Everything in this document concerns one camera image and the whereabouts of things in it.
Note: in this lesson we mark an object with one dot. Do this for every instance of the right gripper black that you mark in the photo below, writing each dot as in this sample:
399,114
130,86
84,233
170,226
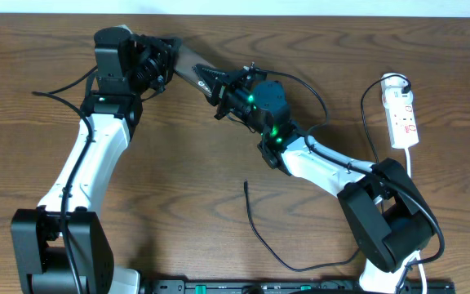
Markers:
215,80

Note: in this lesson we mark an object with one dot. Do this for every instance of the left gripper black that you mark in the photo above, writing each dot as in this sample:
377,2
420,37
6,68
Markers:
166,52

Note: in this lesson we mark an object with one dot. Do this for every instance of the Galaxy S25 Ultra smartphone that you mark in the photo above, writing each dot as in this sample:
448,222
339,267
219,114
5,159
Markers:
185,63

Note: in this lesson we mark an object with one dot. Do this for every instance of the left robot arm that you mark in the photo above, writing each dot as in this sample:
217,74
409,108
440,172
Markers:
60,245

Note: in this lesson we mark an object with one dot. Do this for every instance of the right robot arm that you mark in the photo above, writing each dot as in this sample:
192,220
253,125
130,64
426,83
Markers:
387,215

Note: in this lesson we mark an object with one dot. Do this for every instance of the white power strip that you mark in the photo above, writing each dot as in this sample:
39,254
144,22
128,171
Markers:
397,99

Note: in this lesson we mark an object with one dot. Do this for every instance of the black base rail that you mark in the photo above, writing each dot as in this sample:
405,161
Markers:
330,285

